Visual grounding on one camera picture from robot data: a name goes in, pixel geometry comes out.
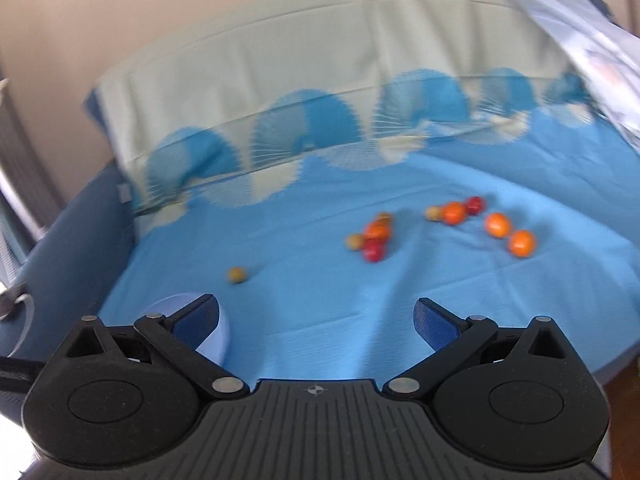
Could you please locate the yellow-green small fruit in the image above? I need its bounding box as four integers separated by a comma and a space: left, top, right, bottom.
227, 266, 248, 285

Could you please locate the orange mandarin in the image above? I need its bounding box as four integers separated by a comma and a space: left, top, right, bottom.
508, 230, 537, 258
440, 202, 468, 226
485, 212, 512, 238

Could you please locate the red cherry tomato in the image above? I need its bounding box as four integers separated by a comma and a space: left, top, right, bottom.
361, 238, 386, 263
464, 196, 486, 216

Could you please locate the yellow small fruit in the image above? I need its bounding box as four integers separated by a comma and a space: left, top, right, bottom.
424, 206, 442, 222
345, 233, 366, 252

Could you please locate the orange kumquat with stem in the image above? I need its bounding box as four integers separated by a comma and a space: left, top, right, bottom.
363, 211, 394, 243

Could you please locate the blue sofa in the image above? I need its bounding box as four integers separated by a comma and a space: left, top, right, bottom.
0, 159, 137, 411

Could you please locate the blue patterned cloth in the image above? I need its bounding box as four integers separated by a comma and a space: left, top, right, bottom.
89, 0, 639, 382

